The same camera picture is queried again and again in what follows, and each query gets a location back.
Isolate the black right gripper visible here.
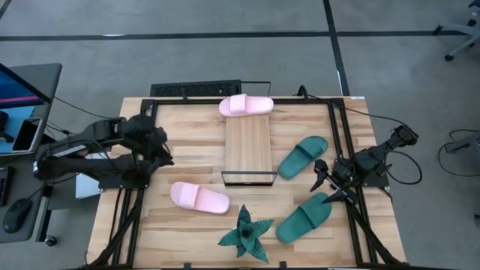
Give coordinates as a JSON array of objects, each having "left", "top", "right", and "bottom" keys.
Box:
[{"left": 309, "top": 158, "right": 357, "bottom": 206}]

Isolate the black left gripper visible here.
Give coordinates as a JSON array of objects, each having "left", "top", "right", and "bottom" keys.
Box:
[{"left": 148, "top": 126, "right": 176, "bottom": 168}]

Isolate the green slide sandal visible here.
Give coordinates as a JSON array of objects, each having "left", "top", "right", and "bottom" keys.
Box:
[
  {"left": 277, "top": 135, "right": 329, "bottom": 180},
  {"left": 275, "top": 192, "right": 333, "bottom": 245}
]

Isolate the pink slide sandal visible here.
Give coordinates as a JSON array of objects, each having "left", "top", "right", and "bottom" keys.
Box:
[
  {"left": 169, "top": 181, "right": 231, "bottom": 215},
  {"left": 218, "top": 93, "right": 275, "bottom": 118}
]

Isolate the white box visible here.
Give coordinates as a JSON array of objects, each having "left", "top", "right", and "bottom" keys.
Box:
[{"left": 74, "top": 151, "right": 110, "bottom": 200}]

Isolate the snake plant in white pot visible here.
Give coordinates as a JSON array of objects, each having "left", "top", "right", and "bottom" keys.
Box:
[{"left": 217, "top": 204, "right": 275, "bottom": 264}]

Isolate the grey chair base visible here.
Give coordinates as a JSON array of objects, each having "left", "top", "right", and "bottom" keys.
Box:
[{"left": 445, "top": 133, "right": 480, "bottom": 154}]

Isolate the smartphone with dark screen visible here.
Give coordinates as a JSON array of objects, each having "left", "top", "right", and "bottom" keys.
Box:
[{"left": 11, "top": 118, "right": 43, "bottom": 153}]

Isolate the grey office desk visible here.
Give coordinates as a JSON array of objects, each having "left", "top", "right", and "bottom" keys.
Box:
[{"left": 0, "top": 62, "right": 63, "bottom": 244}]

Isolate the light blue desk pad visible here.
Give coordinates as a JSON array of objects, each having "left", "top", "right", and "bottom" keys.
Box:
[{"left": 0, "top": 105, "right": 48, "bottom": 155}]

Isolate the black computer mouse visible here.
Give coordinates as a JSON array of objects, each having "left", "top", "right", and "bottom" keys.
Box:
[{"left": 2, "top": 197, "right": 33, "bottom": 234}]

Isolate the black keyboard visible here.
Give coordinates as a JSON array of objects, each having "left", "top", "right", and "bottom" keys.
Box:
[{"left": 0, "top": 166, "right": 15, "bottom": 207}]

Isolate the black monitor stand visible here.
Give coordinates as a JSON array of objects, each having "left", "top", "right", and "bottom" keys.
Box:
[{"left": 0, "top": 111, "right": 15, "bottom": 144}]

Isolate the black computer monitor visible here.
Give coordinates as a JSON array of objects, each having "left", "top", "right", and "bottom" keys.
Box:
[{"left": 0, "top": 62, "right": 53, "bottom": 110}]

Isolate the office chair with grey base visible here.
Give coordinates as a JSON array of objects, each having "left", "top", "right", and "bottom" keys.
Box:
[{"left": 433, "top": 0, "right": 480, "bottom": 63}]

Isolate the black metal frame rig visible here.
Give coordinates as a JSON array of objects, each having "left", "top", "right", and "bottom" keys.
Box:
[{"left": 88, "top": 95, "right": 408, "bottom": 270}]

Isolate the wooden shelf with black frame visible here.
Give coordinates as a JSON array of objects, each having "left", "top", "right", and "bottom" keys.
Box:
[{"left": 220, "top": 80, "right": 278, "bottom": 188}]

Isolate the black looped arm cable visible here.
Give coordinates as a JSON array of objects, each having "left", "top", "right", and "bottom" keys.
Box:
[{"left": 385, "top": 148, "right": 424, "bottom": 186}]

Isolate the long black cable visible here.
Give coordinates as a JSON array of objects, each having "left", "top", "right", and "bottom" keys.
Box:
[{"left": 53, "top": 95, "right": 113, "bottom": 120}]

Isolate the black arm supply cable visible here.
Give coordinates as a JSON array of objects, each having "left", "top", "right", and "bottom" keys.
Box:
[{"left": 294, "top": 85, "right": 410, "bottom": 128}]

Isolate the black cable bundle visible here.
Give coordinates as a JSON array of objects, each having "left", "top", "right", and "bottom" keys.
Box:
[{"left": 43, "top": 118, "right": 74, "bottom": 137}]

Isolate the black floor cable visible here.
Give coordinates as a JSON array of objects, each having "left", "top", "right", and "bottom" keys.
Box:
[{"left": 437, "top": 128, "right": 480, "bottom": 178}]

